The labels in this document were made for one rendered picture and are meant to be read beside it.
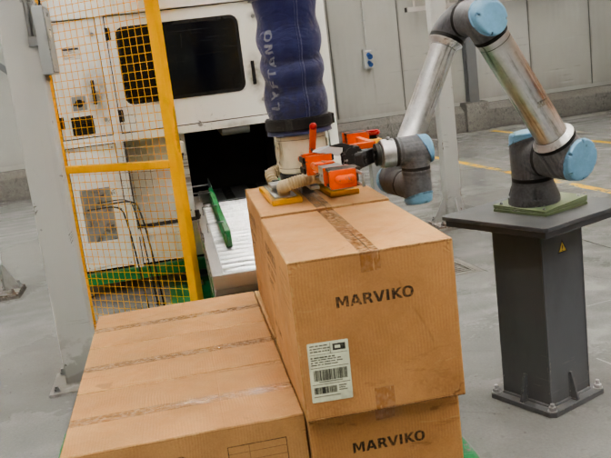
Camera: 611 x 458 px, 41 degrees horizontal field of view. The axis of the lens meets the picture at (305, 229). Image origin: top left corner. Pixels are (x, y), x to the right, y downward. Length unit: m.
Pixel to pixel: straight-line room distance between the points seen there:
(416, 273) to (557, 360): 1.36
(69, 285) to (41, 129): 0.74
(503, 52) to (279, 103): 0.73
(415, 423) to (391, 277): 0.42
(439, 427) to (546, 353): 1.07
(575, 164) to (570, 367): 0.82
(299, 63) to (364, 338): 1.05
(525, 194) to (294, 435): 1.42
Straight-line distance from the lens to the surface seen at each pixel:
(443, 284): 1.98
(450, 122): 6.34
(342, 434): 2.11
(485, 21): 2.66
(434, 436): 2.18
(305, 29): 2.68
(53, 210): 3.93
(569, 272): 3.19
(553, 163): 2.93
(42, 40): 3.84
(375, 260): 1.92
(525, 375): 3.28
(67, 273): 3.98
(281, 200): 2.61
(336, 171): 2.15
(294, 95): 2.66
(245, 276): 3.25
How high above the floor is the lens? 1.39
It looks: 12 degrees down
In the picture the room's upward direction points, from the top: 7 degrees counter-clockwise
